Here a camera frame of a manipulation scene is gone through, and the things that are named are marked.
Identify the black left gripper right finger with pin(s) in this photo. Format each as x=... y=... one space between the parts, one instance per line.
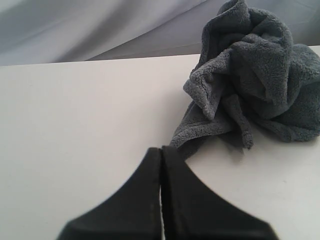
x=192 y=211

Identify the grey fleece towel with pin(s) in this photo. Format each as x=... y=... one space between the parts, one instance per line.
x=250 y=71

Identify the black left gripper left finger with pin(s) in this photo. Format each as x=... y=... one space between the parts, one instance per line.
x=133 y=212

